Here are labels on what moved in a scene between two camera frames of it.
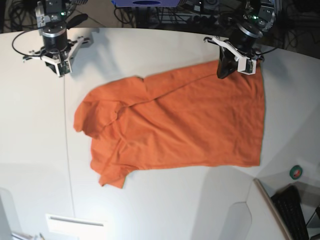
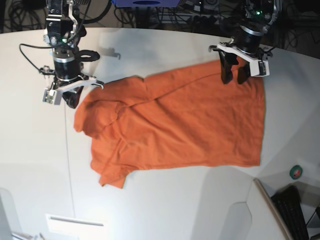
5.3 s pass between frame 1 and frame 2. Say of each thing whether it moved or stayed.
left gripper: moved
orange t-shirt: stayed
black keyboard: stayed
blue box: stayed
